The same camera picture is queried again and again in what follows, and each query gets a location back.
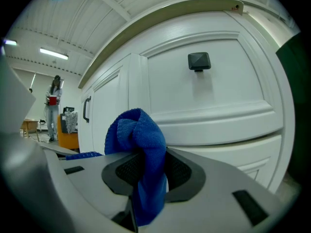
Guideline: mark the black sign board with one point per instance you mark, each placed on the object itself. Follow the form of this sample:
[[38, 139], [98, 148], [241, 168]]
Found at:
[[63, 125]]

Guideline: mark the beige cabinet top slab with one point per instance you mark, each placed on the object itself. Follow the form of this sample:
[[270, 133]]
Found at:
[[136, 28]]

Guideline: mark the long ceiling light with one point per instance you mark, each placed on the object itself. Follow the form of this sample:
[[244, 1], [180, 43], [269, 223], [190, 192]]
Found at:
[[10, 42], [54, 53]]

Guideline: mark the white sink cabinet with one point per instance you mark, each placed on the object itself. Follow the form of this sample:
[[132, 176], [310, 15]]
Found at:
[[206, 93]]

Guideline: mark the black square cabinet knob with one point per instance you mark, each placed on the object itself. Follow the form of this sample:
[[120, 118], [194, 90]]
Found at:
[[199, 61]]

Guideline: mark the blue microfibre cloth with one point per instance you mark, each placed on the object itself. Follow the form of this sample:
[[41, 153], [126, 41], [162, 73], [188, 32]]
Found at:
[[143, 135]]

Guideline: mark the red box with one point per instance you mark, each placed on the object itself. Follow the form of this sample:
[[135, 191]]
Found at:
[[53, 100]]

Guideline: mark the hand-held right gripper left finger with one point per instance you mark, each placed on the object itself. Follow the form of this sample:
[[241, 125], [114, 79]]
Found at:
[[92, 178]]

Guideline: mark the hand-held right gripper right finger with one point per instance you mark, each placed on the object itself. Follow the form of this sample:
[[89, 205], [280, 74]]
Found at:
[[213, 203]]

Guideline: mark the wooden table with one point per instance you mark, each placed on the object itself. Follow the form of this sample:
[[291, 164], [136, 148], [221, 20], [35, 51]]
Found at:
[[30, 124]]

